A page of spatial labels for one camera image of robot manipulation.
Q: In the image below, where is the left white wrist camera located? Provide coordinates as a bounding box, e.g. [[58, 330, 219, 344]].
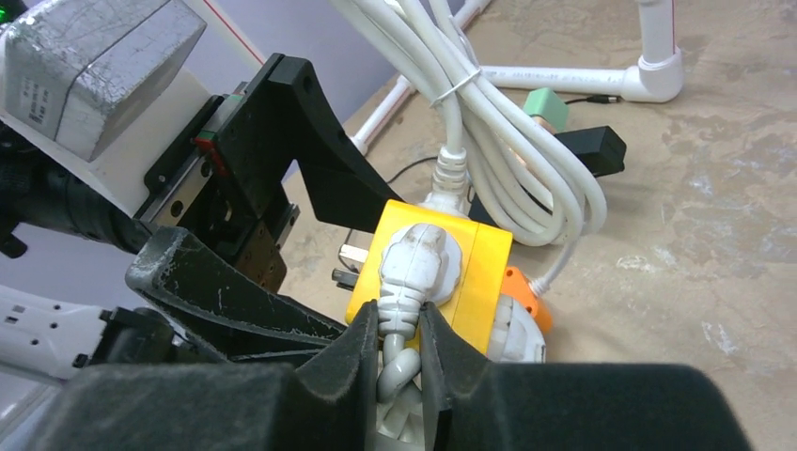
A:
[[1, 1, 210, 215]]

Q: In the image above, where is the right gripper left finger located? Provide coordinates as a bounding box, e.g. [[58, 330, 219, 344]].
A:
[[29, 303, 378, 450]]

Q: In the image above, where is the grey white plug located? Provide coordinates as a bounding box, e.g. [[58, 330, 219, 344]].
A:
[[375, 223, 462, 450]]

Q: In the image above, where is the yellow cube socket adapter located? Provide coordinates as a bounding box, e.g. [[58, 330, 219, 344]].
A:
[[333, 198, 514, 356]]

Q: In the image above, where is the white PVC pipe frame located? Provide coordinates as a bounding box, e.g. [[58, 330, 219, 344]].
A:
[[351, 0, 684, 155]]

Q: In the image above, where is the orange power strip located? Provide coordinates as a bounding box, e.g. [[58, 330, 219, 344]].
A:
[[500, 266, 554, 334]]

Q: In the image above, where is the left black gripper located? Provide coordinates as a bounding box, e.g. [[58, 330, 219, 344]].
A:
[[1, 54, 399, 362]]

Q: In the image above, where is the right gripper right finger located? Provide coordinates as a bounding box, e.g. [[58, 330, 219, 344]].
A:
[[419, 303, 751, 450]]

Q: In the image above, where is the white cord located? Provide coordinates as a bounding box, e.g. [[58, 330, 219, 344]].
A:
[[330, 0, 608, 297]]

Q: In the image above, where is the green cube adapter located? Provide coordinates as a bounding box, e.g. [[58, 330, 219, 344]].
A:
[[523, 88, 570, 133]]

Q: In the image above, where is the black power adapter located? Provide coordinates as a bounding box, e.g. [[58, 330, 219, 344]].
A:
[[555, 126, 627, 178]]

